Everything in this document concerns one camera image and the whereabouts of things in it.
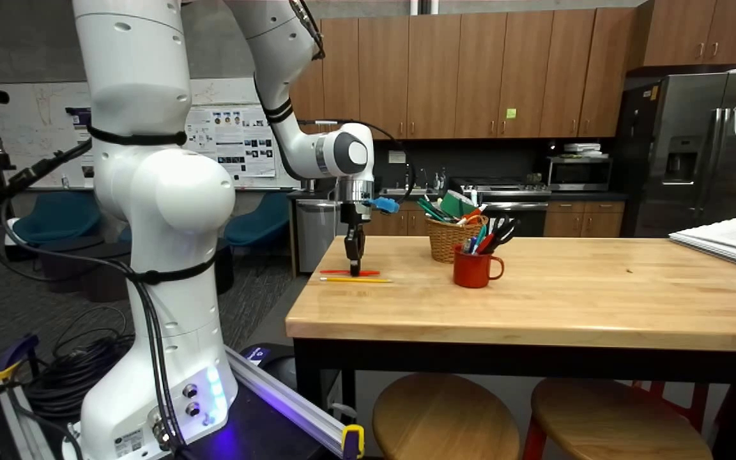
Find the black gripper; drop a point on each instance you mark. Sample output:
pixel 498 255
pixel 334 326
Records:
pixel 353 224

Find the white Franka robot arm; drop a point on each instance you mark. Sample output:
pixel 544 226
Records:
pixel 165 204

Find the aluminium robot base platform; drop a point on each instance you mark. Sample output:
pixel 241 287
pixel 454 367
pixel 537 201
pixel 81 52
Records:
pixel 301 409

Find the silver trash can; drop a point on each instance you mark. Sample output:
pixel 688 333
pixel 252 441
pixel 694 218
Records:
pixel 318 234

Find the brown base cabinet beside oven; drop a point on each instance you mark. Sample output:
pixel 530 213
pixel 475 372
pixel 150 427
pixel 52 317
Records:
pixel 402 221

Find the wicker basket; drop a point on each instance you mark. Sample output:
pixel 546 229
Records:
pixel 449 244

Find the blue chair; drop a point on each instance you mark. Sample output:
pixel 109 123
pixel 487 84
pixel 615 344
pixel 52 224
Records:
pixel 58 221
pixel 256 221

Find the green paper packets bundle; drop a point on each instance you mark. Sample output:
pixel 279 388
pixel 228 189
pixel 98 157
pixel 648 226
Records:
pixel 447 204

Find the red mug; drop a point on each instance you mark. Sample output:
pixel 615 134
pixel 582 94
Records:
pixel 475 268

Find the bunch of coloured markers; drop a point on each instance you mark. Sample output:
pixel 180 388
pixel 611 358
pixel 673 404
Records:
pixel 493 234

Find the whiteboard with printed sheets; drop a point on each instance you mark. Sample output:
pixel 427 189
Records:
pixel 231 144

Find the stainless steel oven range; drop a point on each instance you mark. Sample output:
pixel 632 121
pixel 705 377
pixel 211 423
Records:
pixel 526 218

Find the yellow clamp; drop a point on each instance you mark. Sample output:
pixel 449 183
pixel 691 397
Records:
pixel 351 441

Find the round wooden stool red legs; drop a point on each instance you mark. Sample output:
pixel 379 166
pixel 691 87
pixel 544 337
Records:
pixel 447 423
pixel 615 424

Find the wooden table black legs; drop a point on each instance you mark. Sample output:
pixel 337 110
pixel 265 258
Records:
pixel 556 296

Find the green sticky note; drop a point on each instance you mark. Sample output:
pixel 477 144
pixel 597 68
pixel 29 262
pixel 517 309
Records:
pixel 512 112

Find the brown base cabinet by refrigerator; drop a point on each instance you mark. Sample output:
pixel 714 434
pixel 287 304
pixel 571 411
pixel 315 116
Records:
pixel 587 218

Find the microwave oven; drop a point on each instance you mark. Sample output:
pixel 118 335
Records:
pixel 579 172

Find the stainless steel refrigerator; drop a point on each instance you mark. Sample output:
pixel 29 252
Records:
pixel 702 162

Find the white paper stack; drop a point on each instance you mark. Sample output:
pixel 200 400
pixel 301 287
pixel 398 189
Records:
pixel 729 240

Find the brown cabinet above refrigerator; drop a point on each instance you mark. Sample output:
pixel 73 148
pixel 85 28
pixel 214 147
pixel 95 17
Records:
pixel 702 33

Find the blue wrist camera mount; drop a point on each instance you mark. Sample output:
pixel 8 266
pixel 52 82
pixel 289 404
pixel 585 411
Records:
pixel 384 204

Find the long brown wall cabinets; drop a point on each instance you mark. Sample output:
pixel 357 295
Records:
pixel 471 78

